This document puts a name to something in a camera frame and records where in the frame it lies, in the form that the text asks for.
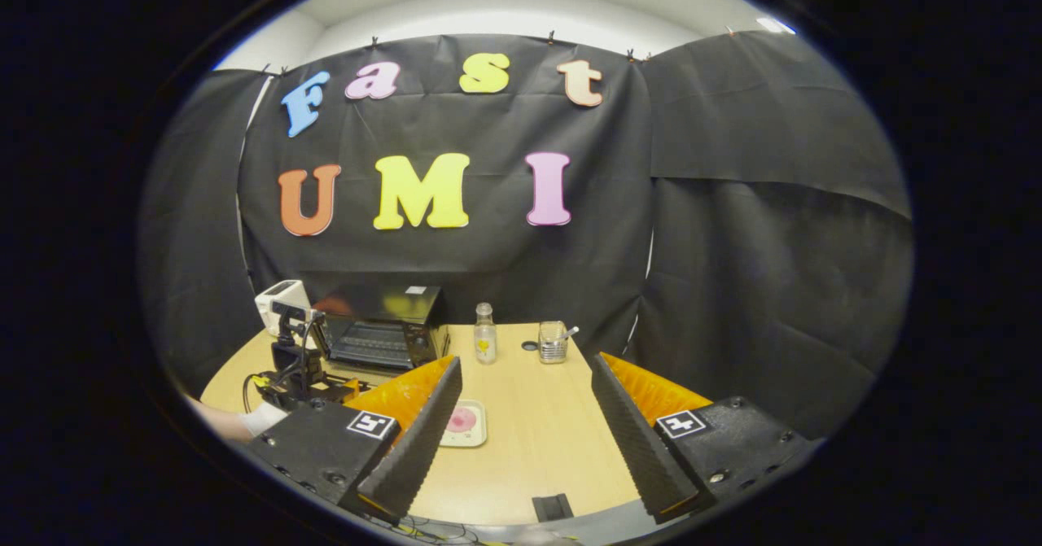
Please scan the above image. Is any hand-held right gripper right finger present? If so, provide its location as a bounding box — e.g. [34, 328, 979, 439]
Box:
[591, 352, 819, 524]

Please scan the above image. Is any wire mesh holder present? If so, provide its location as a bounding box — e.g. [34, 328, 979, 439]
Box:
[539, 321, 568, 365]

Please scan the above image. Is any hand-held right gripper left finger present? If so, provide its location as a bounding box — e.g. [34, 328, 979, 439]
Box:
[247, 356, 463, 522]

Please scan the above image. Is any cream plate with pink food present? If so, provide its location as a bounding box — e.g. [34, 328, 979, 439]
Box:
[440, 400, 488, 449]

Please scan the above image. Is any clear glass bottle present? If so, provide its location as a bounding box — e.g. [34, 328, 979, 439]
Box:
[475, 302, 498, 365]

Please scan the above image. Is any white toaster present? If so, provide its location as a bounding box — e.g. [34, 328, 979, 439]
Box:
[255, 280, 314, 337]

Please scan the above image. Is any black backdrop cloth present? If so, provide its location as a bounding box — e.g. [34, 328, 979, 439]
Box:
[138, 32, 914, 441]

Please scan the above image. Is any black electric oven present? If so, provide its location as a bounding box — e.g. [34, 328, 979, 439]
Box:
[312, 284, 451, 373]

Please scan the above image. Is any black cables bundle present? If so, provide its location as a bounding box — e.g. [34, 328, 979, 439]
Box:
[358, 512, 489, 545]

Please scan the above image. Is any black table cable grommet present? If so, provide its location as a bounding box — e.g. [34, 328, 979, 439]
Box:
[532, 493, 574, 522]

